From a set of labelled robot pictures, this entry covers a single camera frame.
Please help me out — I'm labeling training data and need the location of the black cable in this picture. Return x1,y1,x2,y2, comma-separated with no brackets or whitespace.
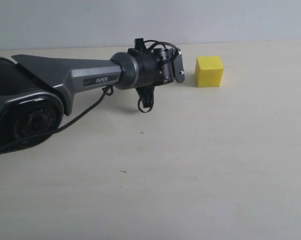
0,39,183,155

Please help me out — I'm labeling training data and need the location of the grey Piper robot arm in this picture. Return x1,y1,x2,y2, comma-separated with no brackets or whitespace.
0,48,185,154

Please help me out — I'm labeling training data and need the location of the yellow foam cube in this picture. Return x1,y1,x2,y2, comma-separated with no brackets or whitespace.
194,56,224,88

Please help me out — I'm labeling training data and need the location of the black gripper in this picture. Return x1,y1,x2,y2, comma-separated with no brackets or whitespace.
169,48,185,84

